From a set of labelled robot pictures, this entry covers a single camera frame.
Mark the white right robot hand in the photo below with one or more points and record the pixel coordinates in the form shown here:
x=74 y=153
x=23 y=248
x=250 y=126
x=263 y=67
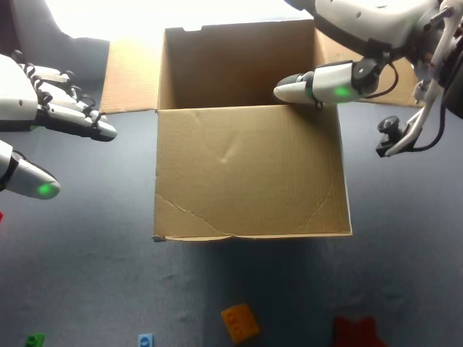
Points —
x=361 y=18

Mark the grey table cloth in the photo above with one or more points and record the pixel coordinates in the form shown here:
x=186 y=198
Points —
x=90 y=253

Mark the yellow toy block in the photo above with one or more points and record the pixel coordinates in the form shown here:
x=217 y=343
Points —
x=239 y=324

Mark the cardboard box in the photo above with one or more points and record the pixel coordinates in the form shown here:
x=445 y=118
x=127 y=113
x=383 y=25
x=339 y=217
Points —
x=249 y=173

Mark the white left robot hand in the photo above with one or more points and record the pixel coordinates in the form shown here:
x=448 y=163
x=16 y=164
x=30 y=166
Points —
x=18 y=101

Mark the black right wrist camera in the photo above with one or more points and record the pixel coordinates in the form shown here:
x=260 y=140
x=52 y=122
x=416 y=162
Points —
x=388 y=132

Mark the blue toy block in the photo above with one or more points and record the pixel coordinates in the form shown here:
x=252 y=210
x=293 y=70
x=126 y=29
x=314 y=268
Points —
x=146 y=340

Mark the red foam star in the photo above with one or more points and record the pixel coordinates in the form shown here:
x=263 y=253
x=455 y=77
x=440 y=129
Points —
x=358 y=334

